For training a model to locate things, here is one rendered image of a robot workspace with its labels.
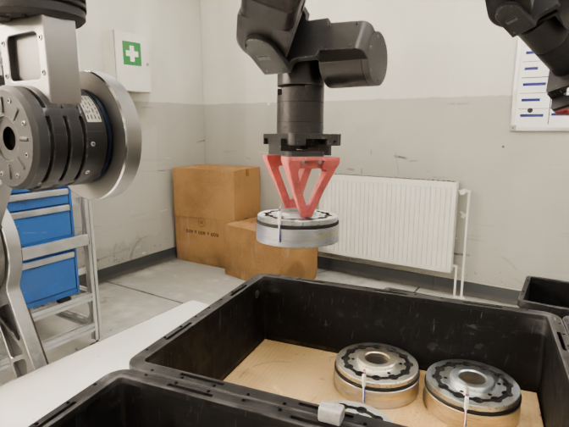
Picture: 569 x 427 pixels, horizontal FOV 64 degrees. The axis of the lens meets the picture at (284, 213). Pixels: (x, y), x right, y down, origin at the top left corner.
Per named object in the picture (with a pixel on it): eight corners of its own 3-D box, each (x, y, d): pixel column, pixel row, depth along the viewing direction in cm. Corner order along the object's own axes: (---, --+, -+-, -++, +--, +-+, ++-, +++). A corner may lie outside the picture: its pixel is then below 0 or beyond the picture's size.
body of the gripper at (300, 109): (307, 148, 62) (308, 92, 61) (342, 150, 53) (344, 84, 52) (262, 147, 60) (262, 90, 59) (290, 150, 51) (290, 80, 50)
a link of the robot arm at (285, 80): (294, 42, 58) (267, 34, 54) (343, 37, 55) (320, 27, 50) (293, 98, 59) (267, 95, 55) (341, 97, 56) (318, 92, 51)
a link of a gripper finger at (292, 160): (315, 210, 61) (317, 139, 60) (339, 219, 55) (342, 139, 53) (267, 212, 59) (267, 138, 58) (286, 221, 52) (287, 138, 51)
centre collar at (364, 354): (351, 366, 56) (351, 362, 56) (363, 349, 60) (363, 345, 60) (391, 376, 54) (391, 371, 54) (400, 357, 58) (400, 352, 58)
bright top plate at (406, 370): (323, 375, 55) (323, 370, 55) (350, 340, 64) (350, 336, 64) (409, 397, 51) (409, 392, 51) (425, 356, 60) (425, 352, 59)
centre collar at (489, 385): (445, 386, 52) (446, 381, 52) (452, 366, 56) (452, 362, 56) (494, 398, 50) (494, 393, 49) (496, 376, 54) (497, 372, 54)
